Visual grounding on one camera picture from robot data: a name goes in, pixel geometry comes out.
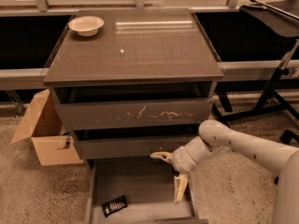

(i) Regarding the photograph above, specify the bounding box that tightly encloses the black rxbar chocolate wrapper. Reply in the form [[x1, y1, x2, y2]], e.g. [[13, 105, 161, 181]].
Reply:
[[102, 195, 128, 217]]

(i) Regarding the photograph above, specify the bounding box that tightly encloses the black office chair base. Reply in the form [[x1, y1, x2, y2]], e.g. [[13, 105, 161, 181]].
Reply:
[[280, 130, 299, 144]]

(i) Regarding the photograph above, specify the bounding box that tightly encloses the white bowl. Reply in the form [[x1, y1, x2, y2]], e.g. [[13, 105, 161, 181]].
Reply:
[[68, 16, 105, 37]]

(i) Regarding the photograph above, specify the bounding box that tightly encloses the grey open bottom drawer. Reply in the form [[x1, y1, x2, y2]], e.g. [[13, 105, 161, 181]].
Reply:
[[84, 156, 208, 224]]

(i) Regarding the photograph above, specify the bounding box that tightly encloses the open cardboard box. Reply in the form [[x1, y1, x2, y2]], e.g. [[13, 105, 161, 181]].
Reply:
[[11, 90, 83, 166]]

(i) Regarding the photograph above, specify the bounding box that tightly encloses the black rolling stand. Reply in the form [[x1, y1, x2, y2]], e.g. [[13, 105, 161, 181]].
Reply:
[[211, 0, 299, 126]]

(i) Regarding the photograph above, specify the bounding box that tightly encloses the grey drawer cabinet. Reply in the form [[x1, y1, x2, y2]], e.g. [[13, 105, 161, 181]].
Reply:
[[42, 7, 224, 224]]

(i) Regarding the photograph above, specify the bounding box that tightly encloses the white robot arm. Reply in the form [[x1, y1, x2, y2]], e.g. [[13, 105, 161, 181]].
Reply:
[[150, 119, 299, 224]]

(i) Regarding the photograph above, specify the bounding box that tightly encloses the grey top drawer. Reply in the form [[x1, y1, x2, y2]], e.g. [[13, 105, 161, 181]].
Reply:
[[55, 98, 212, 130]]

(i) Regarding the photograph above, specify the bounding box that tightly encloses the grey middle drawer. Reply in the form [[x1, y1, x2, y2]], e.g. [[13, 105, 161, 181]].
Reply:
[[74, 135, 195, 160]]

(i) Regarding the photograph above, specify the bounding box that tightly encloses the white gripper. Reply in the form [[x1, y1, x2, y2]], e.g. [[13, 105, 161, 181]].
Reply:
[[149, 145, 200, 203]]

